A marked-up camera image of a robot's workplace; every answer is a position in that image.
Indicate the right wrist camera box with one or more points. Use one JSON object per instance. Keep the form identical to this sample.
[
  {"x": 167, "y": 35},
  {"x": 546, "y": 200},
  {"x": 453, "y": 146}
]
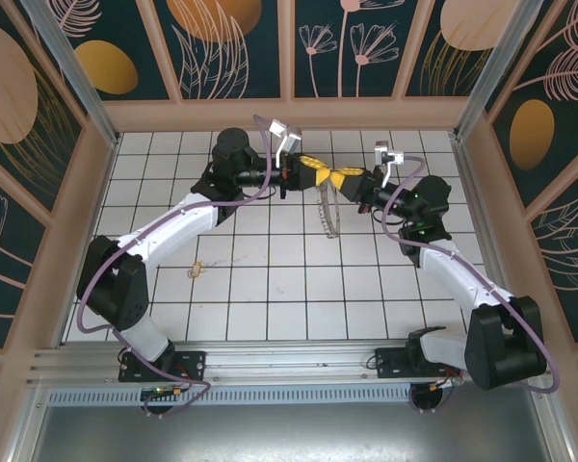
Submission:
[{"x": 383, "y": 154}]

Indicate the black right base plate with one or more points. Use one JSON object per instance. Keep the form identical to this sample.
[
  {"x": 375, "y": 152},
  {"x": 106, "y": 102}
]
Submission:
[{"x": 395, "y": 363}]

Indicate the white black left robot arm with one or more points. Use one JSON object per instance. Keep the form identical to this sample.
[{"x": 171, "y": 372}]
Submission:
[{"x": 173, "y": 226}]

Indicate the aluminium side rail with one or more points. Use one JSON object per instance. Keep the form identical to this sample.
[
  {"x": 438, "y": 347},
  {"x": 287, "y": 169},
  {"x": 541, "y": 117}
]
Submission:
[{"x": 467, "y": 192}]

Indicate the aluminium corner post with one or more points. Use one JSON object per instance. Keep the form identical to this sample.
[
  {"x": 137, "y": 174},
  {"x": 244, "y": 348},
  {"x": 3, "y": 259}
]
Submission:
[
  {"x": 501, "y": 67},
  {"x": 77, "y": 77}
]

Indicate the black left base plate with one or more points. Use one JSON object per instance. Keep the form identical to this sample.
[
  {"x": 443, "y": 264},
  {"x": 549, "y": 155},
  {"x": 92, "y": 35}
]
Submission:
[{"x": 188, "y": 363}]

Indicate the yellow key tag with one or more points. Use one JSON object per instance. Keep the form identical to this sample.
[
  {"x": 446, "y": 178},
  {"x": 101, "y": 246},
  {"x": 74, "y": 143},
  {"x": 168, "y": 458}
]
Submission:
[{"x": 195, "y": 272}]

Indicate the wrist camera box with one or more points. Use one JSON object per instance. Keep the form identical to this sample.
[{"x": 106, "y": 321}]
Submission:
[
  {"x": 383, "y": 154},
  {"x": 291, "y": 139}
]

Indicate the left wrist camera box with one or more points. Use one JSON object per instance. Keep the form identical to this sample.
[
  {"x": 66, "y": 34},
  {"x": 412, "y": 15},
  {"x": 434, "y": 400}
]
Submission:
[{"x": 291, "y": 139}]

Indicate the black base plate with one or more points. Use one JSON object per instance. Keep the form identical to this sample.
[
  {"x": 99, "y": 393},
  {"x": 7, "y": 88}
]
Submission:
[
  {"x": 188, "y": 363},
  {"x": 395, "y": 363}
]

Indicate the aluminium front rail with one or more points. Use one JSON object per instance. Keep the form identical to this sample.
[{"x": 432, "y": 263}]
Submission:
[{"x": 289, "y": 361}]

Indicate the grey metal sheet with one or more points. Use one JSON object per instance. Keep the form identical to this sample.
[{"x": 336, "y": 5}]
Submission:
[{"x": 289, "y": 433}]

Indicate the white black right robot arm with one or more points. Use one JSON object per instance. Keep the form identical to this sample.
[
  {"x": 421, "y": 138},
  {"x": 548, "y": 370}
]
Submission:
[{"x": 457, "y": 274}]

